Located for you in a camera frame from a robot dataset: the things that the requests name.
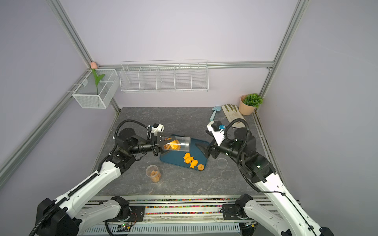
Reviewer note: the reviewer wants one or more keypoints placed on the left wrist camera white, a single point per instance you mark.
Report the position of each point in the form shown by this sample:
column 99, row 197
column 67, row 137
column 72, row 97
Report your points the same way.
column 157, row 128

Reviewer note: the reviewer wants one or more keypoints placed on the pink artificial tulip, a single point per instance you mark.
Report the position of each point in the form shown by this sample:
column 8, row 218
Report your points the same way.
column 97, row 78

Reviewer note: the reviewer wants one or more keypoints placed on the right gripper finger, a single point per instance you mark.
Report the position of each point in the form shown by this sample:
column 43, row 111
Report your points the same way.
column 206, row 153
column 202, row 146

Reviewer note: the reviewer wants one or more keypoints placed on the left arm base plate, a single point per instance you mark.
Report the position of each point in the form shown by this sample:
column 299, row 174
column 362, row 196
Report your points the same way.
column 130, row 214

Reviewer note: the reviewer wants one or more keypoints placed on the potted green plant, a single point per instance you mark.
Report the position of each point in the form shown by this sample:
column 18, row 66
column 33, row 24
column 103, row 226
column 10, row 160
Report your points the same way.
column 249, row 102

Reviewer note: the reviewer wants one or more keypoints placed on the light blue garden trowel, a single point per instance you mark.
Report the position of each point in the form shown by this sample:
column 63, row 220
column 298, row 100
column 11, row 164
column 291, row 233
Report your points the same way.
column 215, row 110

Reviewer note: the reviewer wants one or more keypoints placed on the white mesh wall basket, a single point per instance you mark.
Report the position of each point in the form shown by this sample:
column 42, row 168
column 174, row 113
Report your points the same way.
column 86, row 96

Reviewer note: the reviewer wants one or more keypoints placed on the orange cookie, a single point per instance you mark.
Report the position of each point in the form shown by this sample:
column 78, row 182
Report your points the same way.
column 187, row 155
column 189, row 160
column 193, row 164

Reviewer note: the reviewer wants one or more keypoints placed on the clear jar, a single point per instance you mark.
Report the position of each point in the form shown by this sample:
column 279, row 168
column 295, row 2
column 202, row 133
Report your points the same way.
column 153, row 173
column 179, row 144

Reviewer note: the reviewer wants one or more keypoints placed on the beige gardening glove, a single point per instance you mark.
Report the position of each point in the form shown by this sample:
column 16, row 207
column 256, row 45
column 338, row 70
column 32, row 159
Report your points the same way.
column 232, row 113

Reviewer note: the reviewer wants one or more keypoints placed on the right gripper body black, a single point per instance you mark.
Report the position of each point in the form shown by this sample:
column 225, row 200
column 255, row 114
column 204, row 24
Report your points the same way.
column 215, row 149

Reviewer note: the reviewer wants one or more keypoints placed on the teal plastic tray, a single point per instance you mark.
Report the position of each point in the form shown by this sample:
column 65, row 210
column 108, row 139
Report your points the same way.
column 177, row 157

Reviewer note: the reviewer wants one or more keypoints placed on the white wire wall shelf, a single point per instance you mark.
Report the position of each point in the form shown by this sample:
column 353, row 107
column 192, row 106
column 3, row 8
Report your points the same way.
column 165, row 75

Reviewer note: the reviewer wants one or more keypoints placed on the white vented cable duct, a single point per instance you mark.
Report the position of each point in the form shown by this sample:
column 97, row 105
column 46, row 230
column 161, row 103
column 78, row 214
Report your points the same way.
column 176, row 229

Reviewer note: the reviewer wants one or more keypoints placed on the round brown cookie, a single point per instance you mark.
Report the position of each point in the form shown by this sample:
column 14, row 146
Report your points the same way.
column 200, row 167

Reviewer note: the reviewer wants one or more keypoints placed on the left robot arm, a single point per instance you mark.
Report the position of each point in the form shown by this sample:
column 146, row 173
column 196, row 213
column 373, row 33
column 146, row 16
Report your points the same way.
column 64, row 216

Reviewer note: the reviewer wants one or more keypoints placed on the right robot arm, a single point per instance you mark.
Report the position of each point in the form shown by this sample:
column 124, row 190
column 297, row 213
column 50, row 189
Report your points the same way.
column 236, row 141

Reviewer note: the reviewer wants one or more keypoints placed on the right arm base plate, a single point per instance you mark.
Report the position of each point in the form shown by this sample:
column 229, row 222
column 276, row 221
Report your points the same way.
column 234, row 212

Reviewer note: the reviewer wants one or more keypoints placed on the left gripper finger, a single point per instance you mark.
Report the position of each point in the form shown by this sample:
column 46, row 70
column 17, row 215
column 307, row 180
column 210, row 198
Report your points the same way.
column 163, row 139
column 162, row 151

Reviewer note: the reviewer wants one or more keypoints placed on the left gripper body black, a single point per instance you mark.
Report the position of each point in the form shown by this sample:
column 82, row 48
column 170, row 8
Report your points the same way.
column 153, row 143

